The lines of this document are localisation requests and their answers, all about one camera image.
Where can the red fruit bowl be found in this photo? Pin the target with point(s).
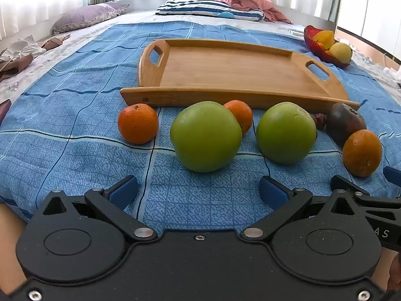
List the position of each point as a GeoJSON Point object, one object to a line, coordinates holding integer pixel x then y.
{"type": "Point", "coordinates": [311, 36]}

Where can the dark brown garment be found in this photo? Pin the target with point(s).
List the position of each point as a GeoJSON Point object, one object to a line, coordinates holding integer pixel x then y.
{"type": "Point", "coordinates": [14, 65]}

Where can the purple pillow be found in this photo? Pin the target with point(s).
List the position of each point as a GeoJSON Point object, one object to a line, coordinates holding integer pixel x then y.
{"type": "Point", "coordinates": [84, 17]}

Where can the small light blue object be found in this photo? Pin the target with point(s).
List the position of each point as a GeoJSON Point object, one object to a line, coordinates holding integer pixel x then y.
{"type": "Point", "coordinates": [226, 14]}

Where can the dark purple fruit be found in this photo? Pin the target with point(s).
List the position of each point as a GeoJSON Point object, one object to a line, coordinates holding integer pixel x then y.
{"type": "Point", "coordinates": [344, 124]}

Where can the green apple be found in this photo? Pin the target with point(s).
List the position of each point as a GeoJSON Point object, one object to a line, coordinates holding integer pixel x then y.
{"type": "Point", "coordinates": [205, 136]}
{"type": "Point", "coordinates": [286, 133]}

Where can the wooden tray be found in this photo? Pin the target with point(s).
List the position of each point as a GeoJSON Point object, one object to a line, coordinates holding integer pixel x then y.
{"type": "Point", "coordinates": [235, 65]}

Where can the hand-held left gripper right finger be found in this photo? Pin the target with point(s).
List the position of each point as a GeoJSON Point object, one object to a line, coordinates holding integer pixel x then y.
{"type": "Point", "coordinates": [271, 192]}

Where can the yellow starfruit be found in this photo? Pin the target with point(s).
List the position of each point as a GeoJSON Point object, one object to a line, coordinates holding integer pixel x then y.
{"type": "Point", "coordinates": [325, 37]}

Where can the white crumpled cloth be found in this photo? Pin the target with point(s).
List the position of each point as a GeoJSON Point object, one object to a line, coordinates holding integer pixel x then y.
{"type": "Point", "coordinates": [393, 75]}

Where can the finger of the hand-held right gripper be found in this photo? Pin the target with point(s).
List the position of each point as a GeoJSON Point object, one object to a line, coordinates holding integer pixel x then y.
{"type": "Point", "coordinates": [393, 175]}
{"type": "Point", "coordinates": [347, 186]}

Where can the brown cloth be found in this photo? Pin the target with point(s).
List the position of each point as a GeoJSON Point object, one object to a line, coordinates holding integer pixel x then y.
{"type": "Point", "coordinates": [56, 41]}

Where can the dried red date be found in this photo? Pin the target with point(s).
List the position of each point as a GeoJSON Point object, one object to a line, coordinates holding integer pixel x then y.
{"type": "Point", "coordinates": [320, 121]}

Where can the tiny orange fruit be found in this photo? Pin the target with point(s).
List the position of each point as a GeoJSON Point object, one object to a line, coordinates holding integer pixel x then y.
{"type": "Point", "coordinates": [328, 53]}
{"type": "Point", "coordinates": [320, 46]}

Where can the blue white striped pillow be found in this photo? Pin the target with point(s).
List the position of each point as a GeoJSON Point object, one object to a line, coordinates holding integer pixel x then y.
{"type": "Point", "coordinates": [194, 6]}

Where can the blue checked blanket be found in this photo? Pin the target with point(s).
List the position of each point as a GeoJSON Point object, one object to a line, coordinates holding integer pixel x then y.
{"type": "Point", "coordinates": [94, 69]}

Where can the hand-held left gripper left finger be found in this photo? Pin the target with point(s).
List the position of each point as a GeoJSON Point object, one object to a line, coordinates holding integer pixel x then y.
{"type": "Point", "coordinates": [123, 191]}

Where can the large dark orange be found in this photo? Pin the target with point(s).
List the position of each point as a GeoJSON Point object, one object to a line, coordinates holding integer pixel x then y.
{"type": "Point", "coordinates": [362, 153]}

